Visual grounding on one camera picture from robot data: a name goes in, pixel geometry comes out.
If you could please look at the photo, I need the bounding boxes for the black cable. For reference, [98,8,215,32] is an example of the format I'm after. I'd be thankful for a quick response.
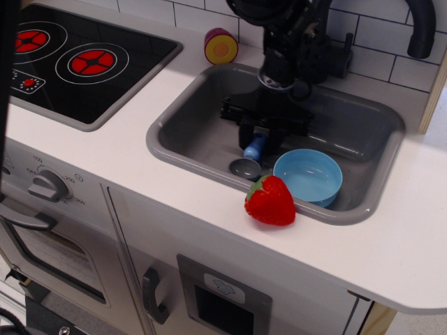
[0,306,27,335]

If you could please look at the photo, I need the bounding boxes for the red toy strawberry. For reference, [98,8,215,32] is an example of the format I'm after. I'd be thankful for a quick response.
[244,175,296,226]

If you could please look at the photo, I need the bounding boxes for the yellow pink toy cylinder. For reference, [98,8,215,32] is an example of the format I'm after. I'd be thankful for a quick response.
[204,27,239,65]

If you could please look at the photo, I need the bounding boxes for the grey cabinet door handle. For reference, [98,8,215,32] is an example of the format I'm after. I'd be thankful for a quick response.
[142,267,170,325]

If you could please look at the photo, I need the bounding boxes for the toy oven door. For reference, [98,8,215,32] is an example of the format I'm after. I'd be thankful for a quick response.
[1,218,108,306]

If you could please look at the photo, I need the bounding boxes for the light blue plastic bowl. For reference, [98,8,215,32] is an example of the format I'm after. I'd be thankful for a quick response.
[273,149,343,208]

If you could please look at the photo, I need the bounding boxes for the black toy faucet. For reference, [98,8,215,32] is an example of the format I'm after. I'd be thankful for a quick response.
[312,1,441,92]

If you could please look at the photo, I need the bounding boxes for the grey dishwasher panel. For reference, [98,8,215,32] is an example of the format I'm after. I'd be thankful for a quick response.
[177,254,272,335]

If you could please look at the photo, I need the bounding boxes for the blue handled grey spoon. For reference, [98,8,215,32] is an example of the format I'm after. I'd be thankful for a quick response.
[228,133,268,181]

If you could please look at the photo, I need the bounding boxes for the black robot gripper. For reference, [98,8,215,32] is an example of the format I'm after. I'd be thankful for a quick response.
[220,84,314,158]

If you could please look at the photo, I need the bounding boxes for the black toy stovetop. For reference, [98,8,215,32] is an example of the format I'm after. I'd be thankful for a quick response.
[10,4,182,132]

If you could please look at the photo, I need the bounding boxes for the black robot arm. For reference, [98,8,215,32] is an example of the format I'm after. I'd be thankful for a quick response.
[220,1,321,154]

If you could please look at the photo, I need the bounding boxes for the grey oven door handle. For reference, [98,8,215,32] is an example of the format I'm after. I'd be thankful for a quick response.
[1,203,57,231]

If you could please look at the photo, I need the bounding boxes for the grey oven knob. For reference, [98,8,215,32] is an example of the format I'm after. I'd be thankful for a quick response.
[28,170,68,202]

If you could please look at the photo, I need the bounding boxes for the grey toy sink basin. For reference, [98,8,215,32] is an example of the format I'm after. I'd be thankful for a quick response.
[146,64,404,225]

